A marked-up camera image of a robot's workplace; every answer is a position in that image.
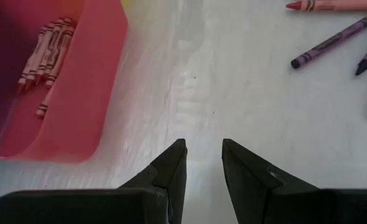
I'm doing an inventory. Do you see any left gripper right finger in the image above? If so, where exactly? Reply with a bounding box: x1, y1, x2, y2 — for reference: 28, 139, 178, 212
221, 138, 367, 224

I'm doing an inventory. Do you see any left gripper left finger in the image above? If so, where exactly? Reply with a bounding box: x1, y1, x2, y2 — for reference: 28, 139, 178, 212
0, 138, 188, 224

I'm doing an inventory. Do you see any small pink plastic bin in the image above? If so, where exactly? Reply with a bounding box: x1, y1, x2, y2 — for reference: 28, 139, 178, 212
0, 0, 129, 164

